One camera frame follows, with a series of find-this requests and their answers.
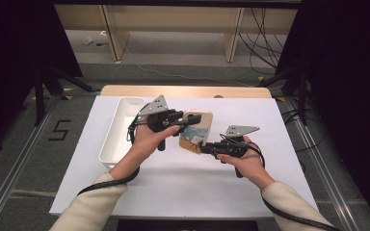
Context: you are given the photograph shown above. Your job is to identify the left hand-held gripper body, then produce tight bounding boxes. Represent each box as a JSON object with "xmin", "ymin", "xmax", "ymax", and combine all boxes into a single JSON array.
[{"xmin": 138, "ymin": 94, "xmax": 184, "ymax": 152}]

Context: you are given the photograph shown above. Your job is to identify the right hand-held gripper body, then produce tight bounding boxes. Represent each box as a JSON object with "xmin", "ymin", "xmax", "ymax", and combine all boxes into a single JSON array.
[{"xmin": 211, "ymin": 125, "xmax": 260, "ymax": 179}]

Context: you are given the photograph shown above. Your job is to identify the white plastic storage bin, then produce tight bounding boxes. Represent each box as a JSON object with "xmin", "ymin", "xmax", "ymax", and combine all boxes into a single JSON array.
[{"xmin": 98, "ymin": 96, "xmax": 146, "ymax": 168}]

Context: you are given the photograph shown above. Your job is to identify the person's right hand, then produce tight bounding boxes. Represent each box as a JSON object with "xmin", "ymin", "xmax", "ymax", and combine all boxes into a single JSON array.
[{"xmin": 217, "ymin": 136, "xmax": 271, "ymax": 189}]

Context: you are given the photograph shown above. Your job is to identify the person's left hand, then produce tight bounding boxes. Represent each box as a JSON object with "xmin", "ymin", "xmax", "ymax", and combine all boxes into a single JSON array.
[{"xmin": 131, "ymin": 123, "xmax": 181, "ymax": 162}]

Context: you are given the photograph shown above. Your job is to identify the light wooden table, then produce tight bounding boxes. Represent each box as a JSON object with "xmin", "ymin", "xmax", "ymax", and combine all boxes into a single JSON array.
[{"xmin": 100, "ymin": 84, "xmax": 273, "ymax": 99}]

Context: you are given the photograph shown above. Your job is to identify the white table cover board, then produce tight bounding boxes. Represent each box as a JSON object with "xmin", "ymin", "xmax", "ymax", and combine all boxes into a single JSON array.
[{"xmin": 49, "ymin": 95, "xmax": 317, "ymax": 219}]

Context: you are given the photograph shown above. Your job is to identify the black metal stand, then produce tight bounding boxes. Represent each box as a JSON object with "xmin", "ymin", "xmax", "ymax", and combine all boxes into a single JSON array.
[
  {"xmin": 258, "ymin": 65, "xmax": 309, "ymax": 126},
  {"xmin": 33, "ymin": 64, "xmax": 102, "ymax": 126}
]

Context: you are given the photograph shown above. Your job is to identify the beige wooden shelf unit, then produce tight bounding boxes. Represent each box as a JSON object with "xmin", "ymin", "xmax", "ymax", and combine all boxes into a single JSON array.
[{"xmin": 53, "ymin": 3, "xmax": 300, "ymax": 64}]

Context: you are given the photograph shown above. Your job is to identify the black curtain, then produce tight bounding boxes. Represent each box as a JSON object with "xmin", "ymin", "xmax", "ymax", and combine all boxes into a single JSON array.
[
  {"xmin": 0, "ymin": 0, "xmax": 83, "ymax": 155},
  {"xmin": 276, "ymin": 0, "xmax": 370, "ymax": 225}
]

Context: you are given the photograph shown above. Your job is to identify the white floor cable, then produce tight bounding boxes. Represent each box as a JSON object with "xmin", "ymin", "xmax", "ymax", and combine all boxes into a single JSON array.
[{"xmin": 123, "ymin": 44, "xmax": 254, "ymax": 89}]

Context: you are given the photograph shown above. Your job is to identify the black floor cables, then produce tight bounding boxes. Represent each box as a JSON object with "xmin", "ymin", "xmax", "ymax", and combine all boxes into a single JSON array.
[{"xmin": 282, "ymin": 108, "xmax": 326, "ymax": 154}]

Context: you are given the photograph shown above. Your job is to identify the left hand-held gripper cable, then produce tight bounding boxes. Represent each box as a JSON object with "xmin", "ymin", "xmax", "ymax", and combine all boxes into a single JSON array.
[{"xmin": 76, "ymin": 104, "xmax": 150, "ymax": 196}]

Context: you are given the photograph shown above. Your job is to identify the hand-held gripper cable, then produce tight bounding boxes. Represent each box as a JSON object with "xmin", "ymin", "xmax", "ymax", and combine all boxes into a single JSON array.
[
  {"xmin": 220, "ymin": 134, "xmax": 341, "ymax": 231},
  {"xmin": 76, "ymin": 104, "xmax": 150, "ymax": 196}
]

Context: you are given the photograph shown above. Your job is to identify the right hand-held gripper cable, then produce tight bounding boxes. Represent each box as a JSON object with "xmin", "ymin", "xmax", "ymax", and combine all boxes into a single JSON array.
[{"xmin": 220, "ymin": 134, "xmax": 341, "ymax": 231}]

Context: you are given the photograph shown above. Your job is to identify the bundle of black cables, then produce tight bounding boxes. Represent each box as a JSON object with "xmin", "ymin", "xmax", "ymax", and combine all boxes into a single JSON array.
[{"xmin": 238, "ymin": 8, "xmax": 287, "ymax": 76}]

